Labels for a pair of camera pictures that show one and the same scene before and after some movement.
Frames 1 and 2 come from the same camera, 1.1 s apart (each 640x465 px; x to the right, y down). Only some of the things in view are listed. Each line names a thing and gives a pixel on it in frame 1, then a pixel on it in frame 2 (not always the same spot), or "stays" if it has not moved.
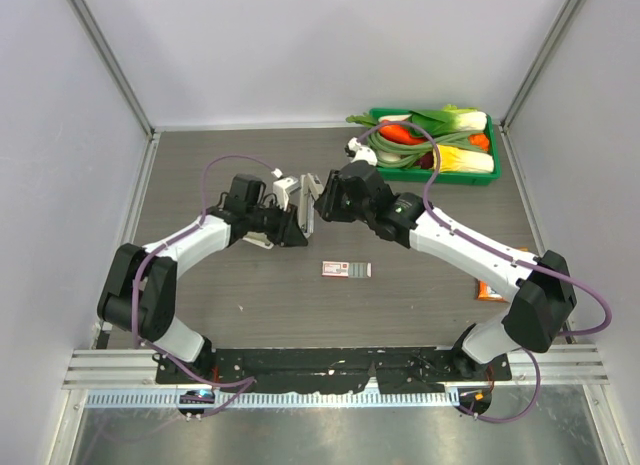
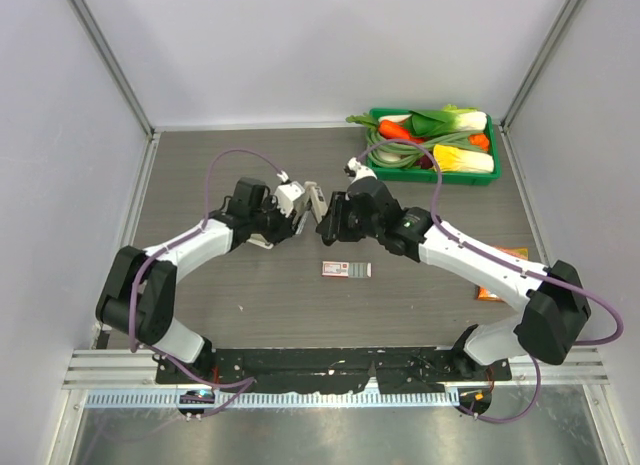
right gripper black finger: (332, 205) → (331, 224)
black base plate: (401, 370) stays
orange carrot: (400, 133) stays
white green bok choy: (450, 120) stays
